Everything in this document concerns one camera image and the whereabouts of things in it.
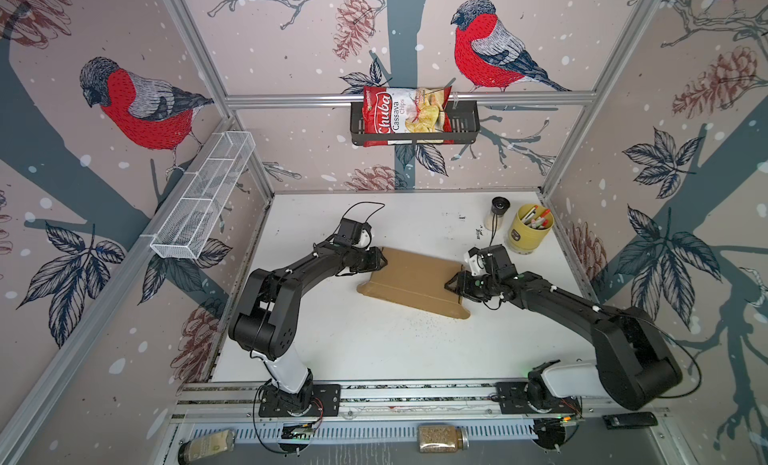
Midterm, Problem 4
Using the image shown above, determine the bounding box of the brown cardboard box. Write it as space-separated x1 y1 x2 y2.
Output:
357 247 471 320

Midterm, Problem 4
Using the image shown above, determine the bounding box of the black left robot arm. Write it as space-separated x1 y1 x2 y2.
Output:
227 218 387 417

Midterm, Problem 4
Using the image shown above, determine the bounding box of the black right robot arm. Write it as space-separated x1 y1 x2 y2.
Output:
444 245 683 413

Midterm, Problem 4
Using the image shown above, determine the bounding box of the yellow pen cup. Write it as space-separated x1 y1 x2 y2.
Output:
505 204 555 255

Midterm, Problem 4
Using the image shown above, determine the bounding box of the black lid spice shaker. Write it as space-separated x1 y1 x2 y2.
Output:
484 197 511 232

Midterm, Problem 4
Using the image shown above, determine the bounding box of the red cassava chips bag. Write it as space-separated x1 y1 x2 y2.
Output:
362 86 453 136

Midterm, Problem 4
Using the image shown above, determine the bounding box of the brown grain glass jar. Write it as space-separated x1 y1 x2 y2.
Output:
417 424 469 453

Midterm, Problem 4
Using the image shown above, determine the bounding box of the black remote device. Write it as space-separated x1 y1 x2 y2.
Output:
602 412 658 430

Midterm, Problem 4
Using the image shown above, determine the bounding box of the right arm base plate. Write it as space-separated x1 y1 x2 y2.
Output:
491 381 582 415

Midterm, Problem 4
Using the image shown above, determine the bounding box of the black wall basket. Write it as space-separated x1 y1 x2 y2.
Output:
350 101 480 146

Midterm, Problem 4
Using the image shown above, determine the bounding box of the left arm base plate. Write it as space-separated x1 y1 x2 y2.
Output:
255 384 341 418

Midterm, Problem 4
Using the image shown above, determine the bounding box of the white wire mesh shelf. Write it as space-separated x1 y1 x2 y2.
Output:
150 131 255 260

